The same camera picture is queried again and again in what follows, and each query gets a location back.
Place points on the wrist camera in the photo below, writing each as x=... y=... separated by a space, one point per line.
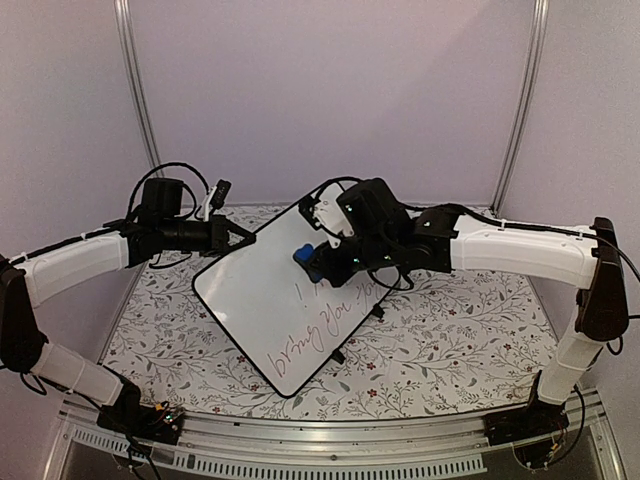
x=326 y=215
x=215 y=199

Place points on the right aluminium corner post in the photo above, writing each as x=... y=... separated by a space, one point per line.
x=532 y=63

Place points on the white whiteboard black frame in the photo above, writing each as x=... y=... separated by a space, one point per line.
x=286 y=326

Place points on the blue whiteboard eraser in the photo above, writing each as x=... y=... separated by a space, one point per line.
x=303 y=257

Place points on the front aluminium rail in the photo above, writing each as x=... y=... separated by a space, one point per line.
x=222 y=447

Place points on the floral patterned table mat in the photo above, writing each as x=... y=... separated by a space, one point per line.
x=455 y=343

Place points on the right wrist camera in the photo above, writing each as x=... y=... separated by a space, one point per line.
x=326 y=215

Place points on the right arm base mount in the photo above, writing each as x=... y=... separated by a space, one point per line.
x=538 y=431

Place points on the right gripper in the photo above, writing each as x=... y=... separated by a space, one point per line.
x=332 y=270

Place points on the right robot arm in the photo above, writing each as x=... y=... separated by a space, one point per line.
x=369 y=229

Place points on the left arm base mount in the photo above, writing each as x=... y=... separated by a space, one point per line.
x=161 y=423

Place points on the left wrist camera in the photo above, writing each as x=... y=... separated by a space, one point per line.
x=215 y=199

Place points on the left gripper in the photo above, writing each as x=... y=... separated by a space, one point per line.
x=219 y=237

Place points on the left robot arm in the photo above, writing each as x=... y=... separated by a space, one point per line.
x=154 y=223

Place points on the aluminium corner post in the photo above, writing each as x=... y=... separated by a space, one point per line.
x=532 y=63
x=125 y=28

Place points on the left aluminium corner post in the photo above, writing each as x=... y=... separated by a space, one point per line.
x=125 y=28

